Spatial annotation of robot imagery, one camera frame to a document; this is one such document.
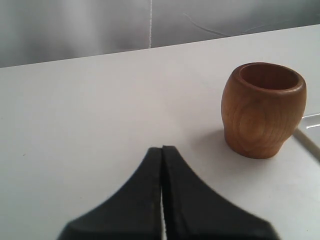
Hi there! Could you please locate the wooden mortar bowl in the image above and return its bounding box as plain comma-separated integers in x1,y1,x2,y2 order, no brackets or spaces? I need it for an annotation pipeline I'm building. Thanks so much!
221,62,307,159

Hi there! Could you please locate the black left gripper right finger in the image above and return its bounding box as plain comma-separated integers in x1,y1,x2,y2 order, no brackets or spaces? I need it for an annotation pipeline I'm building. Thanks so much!
161,146,276,240

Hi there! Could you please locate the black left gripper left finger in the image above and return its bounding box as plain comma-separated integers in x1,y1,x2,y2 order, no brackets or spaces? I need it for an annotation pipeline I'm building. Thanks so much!
58,147,162,240

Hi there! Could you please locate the white rectangular plastic tray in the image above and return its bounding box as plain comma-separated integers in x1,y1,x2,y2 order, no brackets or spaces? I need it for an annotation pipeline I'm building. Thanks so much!
298,113,320,142

